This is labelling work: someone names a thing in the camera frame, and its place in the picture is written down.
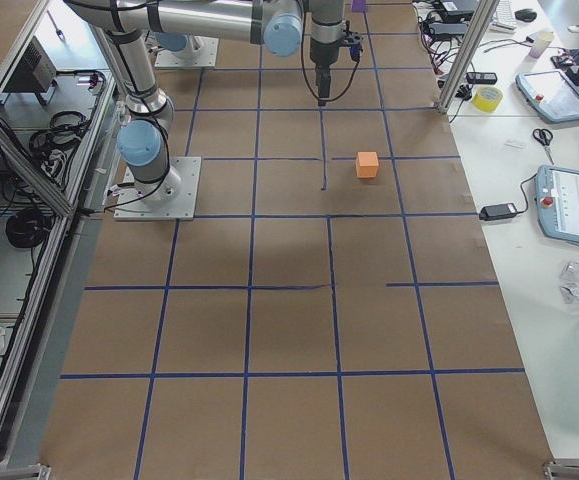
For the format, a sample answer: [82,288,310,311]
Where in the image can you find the far teach pendant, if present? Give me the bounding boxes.
[515,70,579,124]

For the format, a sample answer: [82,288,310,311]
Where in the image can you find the aluminium cage frame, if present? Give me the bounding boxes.
[0,1,115,457]

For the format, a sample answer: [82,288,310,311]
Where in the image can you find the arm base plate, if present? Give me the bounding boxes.
[155,36,219,70]
[113,157,202,221]

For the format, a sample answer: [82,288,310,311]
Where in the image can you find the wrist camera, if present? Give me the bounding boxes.
[340,30,363,64]

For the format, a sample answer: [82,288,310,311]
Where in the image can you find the purple foam block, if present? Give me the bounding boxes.
[351,0,367,13]

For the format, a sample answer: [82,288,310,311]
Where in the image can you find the aluminium frame post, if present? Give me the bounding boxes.
[436,0,499,114]

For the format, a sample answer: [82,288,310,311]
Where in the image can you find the grey electronics box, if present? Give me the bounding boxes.
[3,37,57,105]

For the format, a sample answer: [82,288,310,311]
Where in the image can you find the black power adapter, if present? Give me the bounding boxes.
[478,202,518,221]

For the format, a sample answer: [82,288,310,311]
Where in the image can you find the orange foam block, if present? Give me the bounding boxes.
[355,151,380,179]

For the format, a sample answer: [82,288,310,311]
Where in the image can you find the coiled black cable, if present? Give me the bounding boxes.
[5,207,46,250]

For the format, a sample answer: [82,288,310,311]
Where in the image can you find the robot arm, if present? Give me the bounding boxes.
[67,1,353,220]
[155,32,204,58]

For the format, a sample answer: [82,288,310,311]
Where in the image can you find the near teach pendant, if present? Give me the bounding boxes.
[535,165,579,244]

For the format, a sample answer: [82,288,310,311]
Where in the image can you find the black remote device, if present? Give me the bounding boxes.
[465,72,498,85]

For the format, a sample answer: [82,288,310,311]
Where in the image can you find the teach pendant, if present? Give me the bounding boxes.
[515,70,579,124]
[535,165,579,244]

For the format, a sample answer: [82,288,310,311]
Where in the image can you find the black scissors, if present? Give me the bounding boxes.
[532,128,554,165]

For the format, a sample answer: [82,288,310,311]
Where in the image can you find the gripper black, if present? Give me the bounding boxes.
[315,65,331,105]

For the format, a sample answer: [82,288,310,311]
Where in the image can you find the computer mouse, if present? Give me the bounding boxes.
[514,8,537,23]

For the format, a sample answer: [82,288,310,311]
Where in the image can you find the translucent plastic cup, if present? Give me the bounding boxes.
[527,30,555,59]

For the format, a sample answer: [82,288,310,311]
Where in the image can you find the yellow tape roll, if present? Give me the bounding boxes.
[472,85,503,113]

